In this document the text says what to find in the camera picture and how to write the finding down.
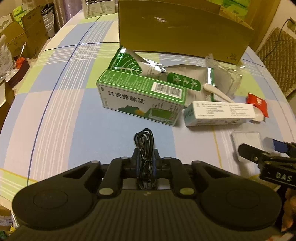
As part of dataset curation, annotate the wicker chair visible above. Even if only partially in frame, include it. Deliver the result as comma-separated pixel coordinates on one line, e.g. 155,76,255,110
257,27,296,103

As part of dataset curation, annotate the white printed carton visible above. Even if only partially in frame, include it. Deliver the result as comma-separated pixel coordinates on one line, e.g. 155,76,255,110
83,0,116,19

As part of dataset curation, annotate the checked cloth desktop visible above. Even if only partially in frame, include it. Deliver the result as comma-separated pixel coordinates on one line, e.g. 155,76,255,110
0,9,296,209

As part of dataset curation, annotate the red candy packet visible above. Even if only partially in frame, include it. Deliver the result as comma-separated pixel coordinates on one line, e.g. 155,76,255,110
246,93,270,118

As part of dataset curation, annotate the green tissue pack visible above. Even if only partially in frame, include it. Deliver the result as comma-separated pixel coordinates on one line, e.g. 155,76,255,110
12,6,31,23

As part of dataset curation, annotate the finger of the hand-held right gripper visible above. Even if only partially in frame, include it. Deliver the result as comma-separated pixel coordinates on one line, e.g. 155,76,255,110
238,143,279,163
273,140,296,156

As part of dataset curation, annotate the white striped bag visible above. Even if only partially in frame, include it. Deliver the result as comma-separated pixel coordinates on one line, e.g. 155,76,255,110
41,3,56,39

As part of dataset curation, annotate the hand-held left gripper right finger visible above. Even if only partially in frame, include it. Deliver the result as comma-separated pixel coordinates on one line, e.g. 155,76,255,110
151,149,232,200

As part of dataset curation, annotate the person's right hand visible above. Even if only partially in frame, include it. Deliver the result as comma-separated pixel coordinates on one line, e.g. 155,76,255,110
280,188,296,232

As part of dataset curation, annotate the black wall cable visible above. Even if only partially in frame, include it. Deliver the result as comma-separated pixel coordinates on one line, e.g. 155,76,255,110
278,19,296,45

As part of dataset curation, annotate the brown cardboard box with cutout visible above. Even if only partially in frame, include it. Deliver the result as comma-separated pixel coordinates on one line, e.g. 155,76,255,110
0,22,28,59

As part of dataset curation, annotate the stack of green tissue packs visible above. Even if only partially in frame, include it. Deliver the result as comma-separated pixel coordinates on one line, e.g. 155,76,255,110
220,0,252,18

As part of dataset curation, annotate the crumpled silver plastic bag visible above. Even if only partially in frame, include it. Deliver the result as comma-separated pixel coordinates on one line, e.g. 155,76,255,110
0,35,15,82

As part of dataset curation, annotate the clear plastic wrapper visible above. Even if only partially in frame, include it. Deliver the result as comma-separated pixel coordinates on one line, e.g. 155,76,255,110
205,54,244,96

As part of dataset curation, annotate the clear plastic case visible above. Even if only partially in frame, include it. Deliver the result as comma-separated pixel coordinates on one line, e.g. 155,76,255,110
232,129,265,164

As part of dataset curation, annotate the white and teal carton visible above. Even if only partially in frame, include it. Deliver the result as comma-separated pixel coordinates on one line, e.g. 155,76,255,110
183,101,258,127

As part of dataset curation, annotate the silver foil pouch green label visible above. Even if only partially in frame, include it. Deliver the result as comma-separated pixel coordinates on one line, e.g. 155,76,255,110
110,46,234,102

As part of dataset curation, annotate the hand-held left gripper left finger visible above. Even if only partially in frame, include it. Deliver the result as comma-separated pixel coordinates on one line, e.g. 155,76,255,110
63,149,140,200

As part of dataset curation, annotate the flat dark open box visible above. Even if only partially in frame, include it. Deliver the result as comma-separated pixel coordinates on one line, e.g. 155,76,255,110
4,61,30,89

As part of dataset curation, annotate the green and white medicine box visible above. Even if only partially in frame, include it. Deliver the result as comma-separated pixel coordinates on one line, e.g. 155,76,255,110
96,69,187,127

